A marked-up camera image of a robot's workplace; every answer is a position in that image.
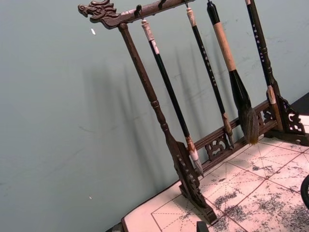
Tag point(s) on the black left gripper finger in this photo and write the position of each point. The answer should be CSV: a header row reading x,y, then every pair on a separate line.
x,y
202,227

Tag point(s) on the white gridded calligraphy practice mat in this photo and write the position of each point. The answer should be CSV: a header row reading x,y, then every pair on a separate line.
x,y
253,183

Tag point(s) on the round black object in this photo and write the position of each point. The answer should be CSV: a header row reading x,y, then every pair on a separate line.
x,y
306,193

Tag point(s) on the black brush with white cap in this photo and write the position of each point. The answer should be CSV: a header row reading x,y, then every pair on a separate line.
x,y
166,82

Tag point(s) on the black table cloth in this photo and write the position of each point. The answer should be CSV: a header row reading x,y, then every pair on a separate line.
x,y
300,105

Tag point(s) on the thin black calligraphy brush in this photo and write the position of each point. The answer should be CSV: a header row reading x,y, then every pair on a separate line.
x,y
207,62

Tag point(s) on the carved dark wooden brush rack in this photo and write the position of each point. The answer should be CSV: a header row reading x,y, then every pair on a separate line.
x,y
142,72

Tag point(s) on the black brush with white characters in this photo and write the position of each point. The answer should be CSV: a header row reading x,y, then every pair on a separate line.
x,y
260,46

